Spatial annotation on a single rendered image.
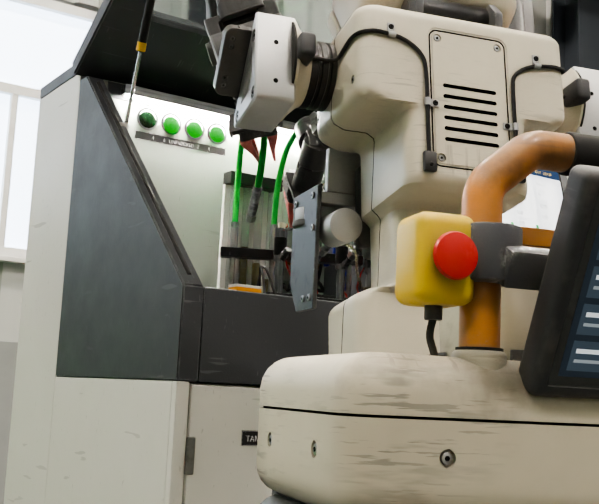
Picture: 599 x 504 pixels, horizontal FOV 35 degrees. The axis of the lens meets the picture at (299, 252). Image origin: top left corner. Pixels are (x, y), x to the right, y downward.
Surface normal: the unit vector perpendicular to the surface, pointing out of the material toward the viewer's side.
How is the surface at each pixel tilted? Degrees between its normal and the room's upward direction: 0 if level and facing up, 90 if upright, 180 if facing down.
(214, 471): 90
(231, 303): 90
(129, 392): 90
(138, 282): 90
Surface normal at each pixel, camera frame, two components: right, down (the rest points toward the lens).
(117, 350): -0.83, -0.12
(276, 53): 0.31, -0.26
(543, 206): 0.55, -0.33
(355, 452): -0.36, -0.15
